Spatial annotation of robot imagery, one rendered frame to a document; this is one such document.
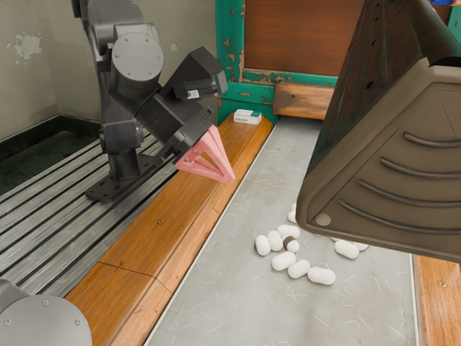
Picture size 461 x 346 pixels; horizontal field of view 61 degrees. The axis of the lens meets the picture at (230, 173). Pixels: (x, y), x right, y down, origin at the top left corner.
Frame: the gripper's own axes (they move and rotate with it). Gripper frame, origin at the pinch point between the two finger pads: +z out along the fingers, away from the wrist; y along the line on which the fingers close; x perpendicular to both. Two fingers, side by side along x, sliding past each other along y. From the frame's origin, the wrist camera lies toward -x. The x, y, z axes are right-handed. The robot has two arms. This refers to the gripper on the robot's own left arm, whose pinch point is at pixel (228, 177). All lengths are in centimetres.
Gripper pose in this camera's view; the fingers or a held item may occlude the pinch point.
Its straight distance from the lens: 54.2
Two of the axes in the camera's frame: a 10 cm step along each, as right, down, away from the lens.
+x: -6.1, 5.5, 5.7
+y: 3.3, -4.8, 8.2
